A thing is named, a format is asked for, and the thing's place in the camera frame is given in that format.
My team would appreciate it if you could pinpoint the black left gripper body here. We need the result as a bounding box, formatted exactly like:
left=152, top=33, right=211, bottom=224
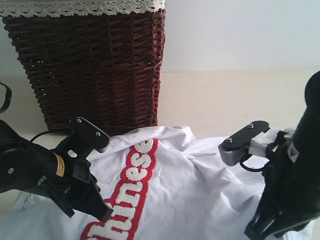
left=37, top=149, right=92, bottom=211

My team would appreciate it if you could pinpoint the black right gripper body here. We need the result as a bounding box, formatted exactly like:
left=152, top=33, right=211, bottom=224
left=258, top=129, right=320, bottom=224

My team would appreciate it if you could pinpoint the white t-shirt with red lettering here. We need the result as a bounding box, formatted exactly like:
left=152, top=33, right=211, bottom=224
left=0, top=126, right=265, bottom=240

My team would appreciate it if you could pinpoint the dark red wicker basket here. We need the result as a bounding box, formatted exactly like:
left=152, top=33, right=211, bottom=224
left=2, top=9, right=166, bottom=136

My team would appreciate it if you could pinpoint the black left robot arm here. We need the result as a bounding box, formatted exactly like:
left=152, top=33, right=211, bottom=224
left=0, top=117, right=113, bottom=222

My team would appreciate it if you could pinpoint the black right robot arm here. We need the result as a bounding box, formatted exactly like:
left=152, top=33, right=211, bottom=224
left=244, top=72, right=320, bottom=240

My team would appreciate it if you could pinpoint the white lace cloth trim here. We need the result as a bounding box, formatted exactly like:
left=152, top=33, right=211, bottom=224
left=0, top=0, right=166, bottom=18

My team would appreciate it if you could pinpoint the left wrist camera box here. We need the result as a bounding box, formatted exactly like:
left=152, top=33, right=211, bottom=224
left=55, top=116, right=110, bottom=163

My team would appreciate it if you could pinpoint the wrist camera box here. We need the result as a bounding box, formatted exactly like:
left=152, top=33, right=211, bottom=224
left=55, top=116, right=110, bottom=163
left=218, top=120, right=295, bottom=166

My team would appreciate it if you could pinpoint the thin black left cable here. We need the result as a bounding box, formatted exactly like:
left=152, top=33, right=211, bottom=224
left=29, top=130, right=55, bottom=142

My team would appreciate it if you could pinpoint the black cable loop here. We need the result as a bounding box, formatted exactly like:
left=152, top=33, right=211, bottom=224
left=239, top=154, right=270, bottom=173

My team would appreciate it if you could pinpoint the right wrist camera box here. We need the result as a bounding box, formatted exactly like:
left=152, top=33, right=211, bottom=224
left=218, top=120, right=295, bottom=166

